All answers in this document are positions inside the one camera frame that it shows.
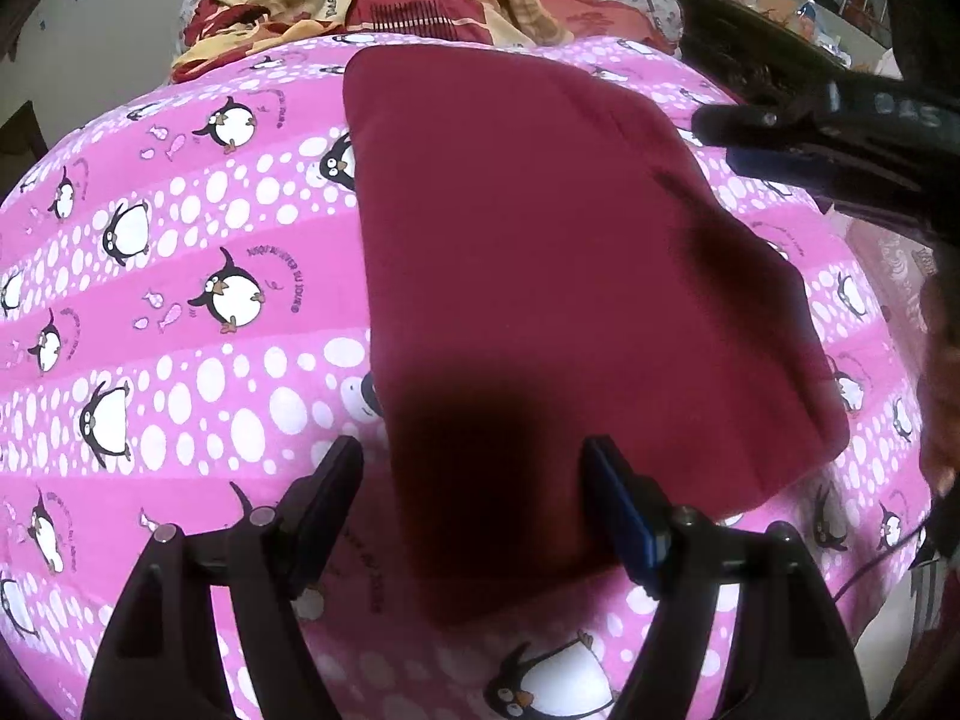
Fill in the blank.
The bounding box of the pink penguin print blanket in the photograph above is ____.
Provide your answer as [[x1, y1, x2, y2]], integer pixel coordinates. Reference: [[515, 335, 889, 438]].
[[0, 30, 938, 720]]

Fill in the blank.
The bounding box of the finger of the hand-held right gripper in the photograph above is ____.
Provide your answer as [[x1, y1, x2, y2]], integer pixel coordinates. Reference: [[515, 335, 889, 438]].
[[691, 101, 845, 149], [726, 144, 852, 200]]

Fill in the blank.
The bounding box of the maroon cloth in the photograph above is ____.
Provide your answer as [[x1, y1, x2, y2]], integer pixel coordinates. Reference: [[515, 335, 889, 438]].
[[343, 45, 851, 629]]

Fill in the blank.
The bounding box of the person's right forearm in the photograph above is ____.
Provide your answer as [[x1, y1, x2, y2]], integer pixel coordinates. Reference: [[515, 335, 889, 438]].
[[916, 266, 960, 500]]

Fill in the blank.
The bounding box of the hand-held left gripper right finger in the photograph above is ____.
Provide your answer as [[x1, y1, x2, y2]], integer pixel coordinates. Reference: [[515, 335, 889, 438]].
[[583, 435, 871, 720]]

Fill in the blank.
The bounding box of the dark cluttered table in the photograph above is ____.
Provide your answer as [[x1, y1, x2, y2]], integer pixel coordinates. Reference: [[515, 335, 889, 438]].
[[658, 0, 905, 110]]

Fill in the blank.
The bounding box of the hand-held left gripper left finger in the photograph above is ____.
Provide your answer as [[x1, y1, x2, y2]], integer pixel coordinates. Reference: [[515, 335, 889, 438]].
[[81, 435, 365, 720]]

